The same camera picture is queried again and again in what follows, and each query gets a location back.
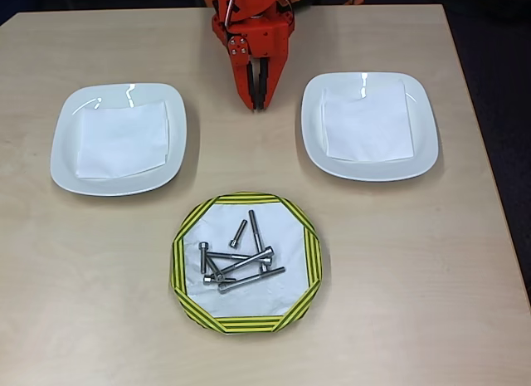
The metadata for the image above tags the long steel bolt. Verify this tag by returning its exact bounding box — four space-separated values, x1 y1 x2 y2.
217 266 287 295
206 251 275 266
211 245 276 279
247 209 270 276

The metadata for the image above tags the white paper napkin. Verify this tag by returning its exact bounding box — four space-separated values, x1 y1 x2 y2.
76 99 170 181
321 78 416 162

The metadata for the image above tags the white crinkled paper sheet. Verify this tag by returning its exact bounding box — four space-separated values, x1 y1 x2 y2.
182 201 308 320

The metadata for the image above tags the white square ceramic plate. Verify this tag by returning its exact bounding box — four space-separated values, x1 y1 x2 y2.
49 82 188 198
300 71 440 183

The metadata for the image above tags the yellow black striped plate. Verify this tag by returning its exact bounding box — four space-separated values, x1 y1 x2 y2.
168 190 324 335

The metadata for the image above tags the white upper arm cable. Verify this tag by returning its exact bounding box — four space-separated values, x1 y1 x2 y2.
222 0 240 32

